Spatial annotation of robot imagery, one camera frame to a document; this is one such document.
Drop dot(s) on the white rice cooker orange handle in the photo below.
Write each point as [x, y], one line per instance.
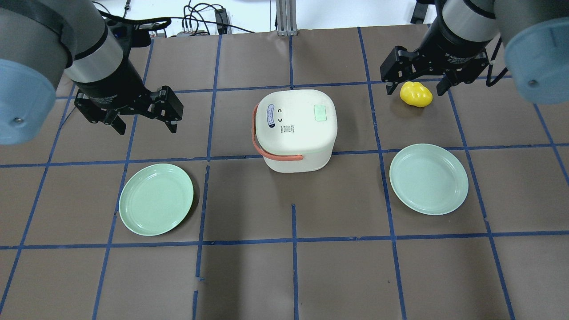
[295, 131]

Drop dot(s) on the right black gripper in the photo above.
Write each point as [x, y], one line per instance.
[454, 45]

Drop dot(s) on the power strip with plugs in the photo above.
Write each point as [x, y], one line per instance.
[193, 27]

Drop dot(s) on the green plate near right arm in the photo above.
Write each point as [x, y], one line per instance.
[428, 179]

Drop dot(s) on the aluminium frame post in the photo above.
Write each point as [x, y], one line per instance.
[286, 18]

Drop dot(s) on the green plate near left arm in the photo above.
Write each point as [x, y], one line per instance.
[156, 199]

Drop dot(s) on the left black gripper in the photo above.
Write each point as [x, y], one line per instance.
[108, 84]

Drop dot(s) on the black power adapter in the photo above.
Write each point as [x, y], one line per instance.
[222, 21]

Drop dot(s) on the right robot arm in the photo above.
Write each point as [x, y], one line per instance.
[534, 34]

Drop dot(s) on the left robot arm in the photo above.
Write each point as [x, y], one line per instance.
[43, 40]

